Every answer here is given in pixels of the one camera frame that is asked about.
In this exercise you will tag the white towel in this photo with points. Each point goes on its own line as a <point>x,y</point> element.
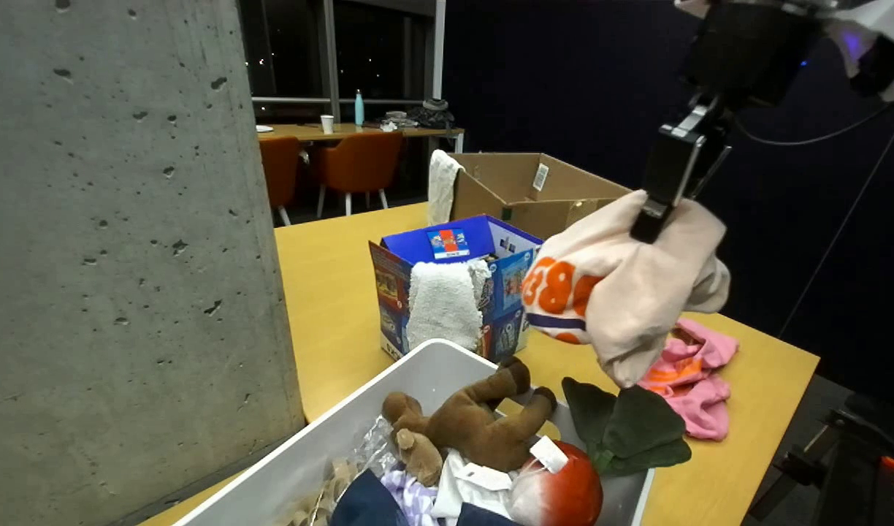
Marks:
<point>445,302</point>

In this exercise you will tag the light blue water bottle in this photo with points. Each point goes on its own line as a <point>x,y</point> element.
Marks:
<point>357,108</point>

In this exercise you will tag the purple patterned cloth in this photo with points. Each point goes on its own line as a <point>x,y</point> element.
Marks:
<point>405,491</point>

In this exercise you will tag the black equipment stand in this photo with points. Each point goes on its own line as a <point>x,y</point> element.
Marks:
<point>857,469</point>

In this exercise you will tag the peach shirt orange print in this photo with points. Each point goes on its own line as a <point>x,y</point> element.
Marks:
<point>633,282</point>

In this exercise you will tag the navy blue cloth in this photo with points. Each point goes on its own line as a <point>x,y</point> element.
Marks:
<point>365,505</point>

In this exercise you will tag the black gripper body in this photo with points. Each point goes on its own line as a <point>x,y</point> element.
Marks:
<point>750,47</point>

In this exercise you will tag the blue snack variety box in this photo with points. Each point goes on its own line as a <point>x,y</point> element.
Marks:
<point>508,292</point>

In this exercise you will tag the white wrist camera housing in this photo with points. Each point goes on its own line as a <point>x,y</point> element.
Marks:
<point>874,58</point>

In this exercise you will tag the brown cardboard box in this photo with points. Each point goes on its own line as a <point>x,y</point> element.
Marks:
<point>508,185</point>

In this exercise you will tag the white plastic bin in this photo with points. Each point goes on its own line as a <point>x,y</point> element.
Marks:
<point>274,469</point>

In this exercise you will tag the pink shirt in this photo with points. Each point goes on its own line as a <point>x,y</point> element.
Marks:
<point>696,390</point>

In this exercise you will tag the orange chair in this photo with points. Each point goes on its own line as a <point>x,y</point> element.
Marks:
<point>278,171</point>
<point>360,165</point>

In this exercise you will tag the white paper cup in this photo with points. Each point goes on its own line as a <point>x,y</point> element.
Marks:
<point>327,123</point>

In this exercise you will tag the long wooden counter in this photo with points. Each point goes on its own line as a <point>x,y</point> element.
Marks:
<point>303,128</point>

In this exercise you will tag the dark bags pile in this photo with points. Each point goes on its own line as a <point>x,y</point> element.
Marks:
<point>419,114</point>

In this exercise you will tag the white hanging cloth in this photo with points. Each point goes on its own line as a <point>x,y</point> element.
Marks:
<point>443,185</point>

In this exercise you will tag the dark green cloth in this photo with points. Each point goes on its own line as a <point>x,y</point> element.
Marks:
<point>633,428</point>

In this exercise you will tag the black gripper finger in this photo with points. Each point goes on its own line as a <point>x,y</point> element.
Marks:
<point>715,171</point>
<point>667,179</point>

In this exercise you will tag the brown moose plush toy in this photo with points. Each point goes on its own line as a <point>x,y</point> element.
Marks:
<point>477,428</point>

